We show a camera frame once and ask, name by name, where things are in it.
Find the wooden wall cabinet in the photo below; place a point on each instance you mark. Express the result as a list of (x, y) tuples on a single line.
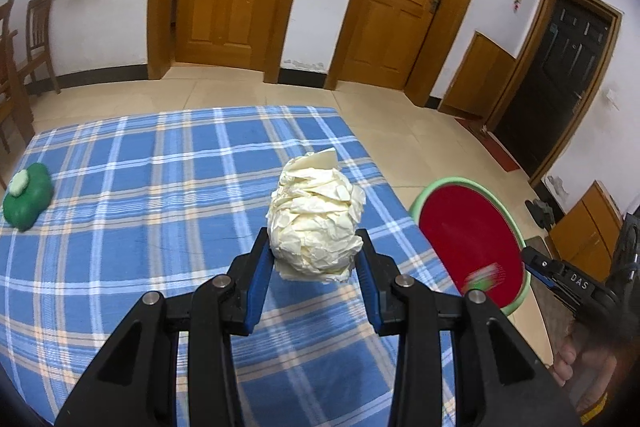
[(475, 77)]

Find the blue plaid blanket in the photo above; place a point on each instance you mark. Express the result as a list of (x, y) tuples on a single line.
[(150, 232)]

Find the wooden floor cabinet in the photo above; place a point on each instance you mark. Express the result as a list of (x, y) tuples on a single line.
[(585, 232)]

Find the cream paper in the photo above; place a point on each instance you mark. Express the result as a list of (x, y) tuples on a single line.
[(315, 217)]

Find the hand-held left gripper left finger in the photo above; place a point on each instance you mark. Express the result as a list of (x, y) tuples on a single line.
[(257, 287)]

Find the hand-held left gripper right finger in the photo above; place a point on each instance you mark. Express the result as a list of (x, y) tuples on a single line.
[(370, 292)]

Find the white wall switch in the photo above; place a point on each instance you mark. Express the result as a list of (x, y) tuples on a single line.
[(613, 100)]

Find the green red white packet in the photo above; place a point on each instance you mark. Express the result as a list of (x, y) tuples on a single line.
[(482, 279)]

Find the red basin with green rim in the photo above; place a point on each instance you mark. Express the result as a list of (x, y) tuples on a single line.
[(460, 232)]

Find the wooden chair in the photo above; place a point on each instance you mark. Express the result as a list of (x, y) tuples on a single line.
[(40, 22), (20, 97)]

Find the grey floor mat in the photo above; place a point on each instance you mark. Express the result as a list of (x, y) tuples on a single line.
[(539, 243)]

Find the wooden entrance door frame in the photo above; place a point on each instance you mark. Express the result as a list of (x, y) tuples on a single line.
[(585, 2)]

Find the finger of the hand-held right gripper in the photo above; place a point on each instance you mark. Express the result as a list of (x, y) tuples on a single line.
[(555, 272)]

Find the metal door lock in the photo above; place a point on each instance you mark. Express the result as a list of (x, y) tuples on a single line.
[(435, 4)]

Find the black entrance door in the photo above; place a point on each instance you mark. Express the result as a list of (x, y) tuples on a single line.
[(555, 82)]

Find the red doormat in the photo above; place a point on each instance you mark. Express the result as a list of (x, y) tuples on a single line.
[(495, 147)]

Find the green lobed plastic container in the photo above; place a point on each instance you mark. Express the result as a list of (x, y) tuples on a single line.
[(27, 207)]

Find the dark slipper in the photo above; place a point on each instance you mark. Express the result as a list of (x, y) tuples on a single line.
[(534, 212), (547, 213)]

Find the person's right hand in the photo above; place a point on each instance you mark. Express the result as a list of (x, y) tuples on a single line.
[(585, 372)]

